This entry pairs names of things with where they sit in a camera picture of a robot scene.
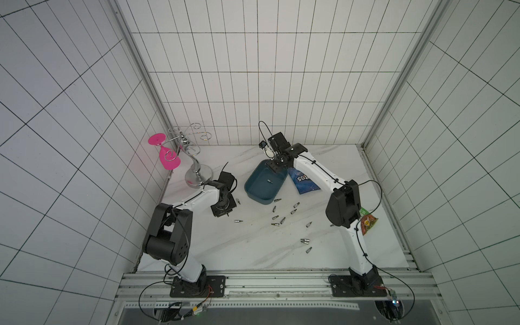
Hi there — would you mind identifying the teal plastic storage box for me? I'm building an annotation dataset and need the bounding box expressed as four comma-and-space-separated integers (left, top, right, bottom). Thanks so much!
244, 159, 288, 205

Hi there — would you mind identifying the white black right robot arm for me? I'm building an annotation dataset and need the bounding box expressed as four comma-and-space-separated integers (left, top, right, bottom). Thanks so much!
268, 132, 379, 295

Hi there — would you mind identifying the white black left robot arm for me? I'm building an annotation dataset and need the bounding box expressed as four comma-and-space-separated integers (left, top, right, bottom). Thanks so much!
142, 171, 237, 294

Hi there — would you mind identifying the blue Doritos chip bag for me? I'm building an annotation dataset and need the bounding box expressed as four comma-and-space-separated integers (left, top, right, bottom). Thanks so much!
288, 168, 320, 195

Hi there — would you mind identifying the chrome lamp with pink shades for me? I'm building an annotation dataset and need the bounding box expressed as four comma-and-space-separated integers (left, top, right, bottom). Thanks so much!
148, 123, 213, 188

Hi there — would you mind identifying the green orange snack bag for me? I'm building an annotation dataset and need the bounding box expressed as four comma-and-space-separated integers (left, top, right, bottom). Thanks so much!
360, 208, 379, 236

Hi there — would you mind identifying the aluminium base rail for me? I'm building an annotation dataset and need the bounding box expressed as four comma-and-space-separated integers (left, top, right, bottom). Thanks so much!
115, 269, 441, 311

